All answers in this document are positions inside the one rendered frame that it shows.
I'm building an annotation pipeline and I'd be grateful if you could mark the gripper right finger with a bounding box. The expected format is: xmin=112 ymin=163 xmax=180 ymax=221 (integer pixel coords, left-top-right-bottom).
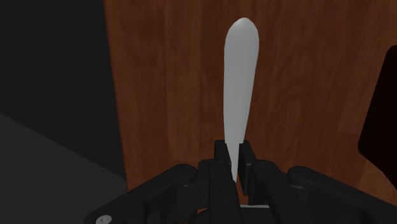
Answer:
xmin=237 ymin=140 xmax=397 ymax=224

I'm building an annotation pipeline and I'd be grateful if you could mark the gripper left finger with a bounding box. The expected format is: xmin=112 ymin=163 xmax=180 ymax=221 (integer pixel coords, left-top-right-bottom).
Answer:
xmin=83 ymin=139 xmax=243 ymax=224

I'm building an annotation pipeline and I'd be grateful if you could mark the grey utensil handle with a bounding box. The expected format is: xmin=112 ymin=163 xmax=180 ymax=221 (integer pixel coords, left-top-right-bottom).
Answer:
xmin=223 ymin=17 xmax=260 ymax=184

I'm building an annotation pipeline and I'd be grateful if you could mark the black flat object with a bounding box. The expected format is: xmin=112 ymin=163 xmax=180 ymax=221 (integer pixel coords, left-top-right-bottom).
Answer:
xmin=357 ymin=45 xmax=397 ymax=172

